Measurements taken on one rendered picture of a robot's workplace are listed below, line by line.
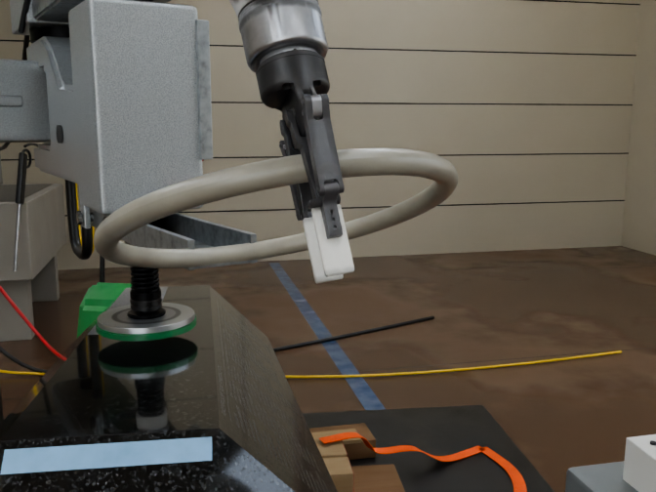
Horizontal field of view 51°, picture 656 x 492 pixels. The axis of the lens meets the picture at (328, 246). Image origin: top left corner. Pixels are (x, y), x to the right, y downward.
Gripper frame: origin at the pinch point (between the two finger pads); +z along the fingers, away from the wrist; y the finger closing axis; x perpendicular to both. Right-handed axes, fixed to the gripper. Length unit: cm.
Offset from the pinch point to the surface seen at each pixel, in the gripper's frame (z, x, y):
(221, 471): 25, 11, 46
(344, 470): 46, -36, 157
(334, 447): 40, -38, 171
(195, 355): 5, 9, 81
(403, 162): -8.0, -10.7, 0.7
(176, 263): -8.1, 12.7, 40.2
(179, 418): 15, 16, 53
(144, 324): -4, 18, 85
